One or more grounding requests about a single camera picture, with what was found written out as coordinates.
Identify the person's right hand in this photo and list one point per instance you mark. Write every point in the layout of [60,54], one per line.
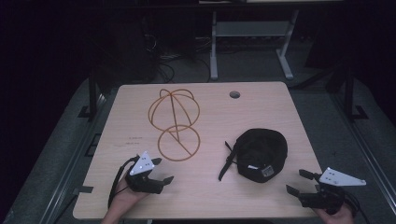
[339,217]

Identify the black cap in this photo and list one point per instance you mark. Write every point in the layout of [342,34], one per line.
[261,149]

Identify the black upright post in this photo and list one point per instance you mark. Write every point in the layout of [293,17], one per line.
[349,93]
[92,93]

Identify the metal frame rail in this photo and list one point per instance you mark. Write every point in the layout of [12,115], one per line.
[73,161]
[364,149]

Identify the person's left hand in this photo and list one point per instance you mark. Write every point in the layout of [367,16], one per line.
[124,200]

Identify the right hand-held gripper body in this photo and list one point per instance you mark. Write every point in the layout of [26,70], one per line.
[330,194]

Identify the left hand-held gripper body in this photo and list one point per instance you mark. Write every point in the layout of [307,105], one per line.
[141,166]

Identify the grey tape strip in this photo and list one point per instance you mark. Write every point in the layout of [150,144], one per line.
[83,189]

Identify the white metal desk frame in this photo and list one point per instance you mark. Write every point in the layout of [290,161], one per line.
[249,28]

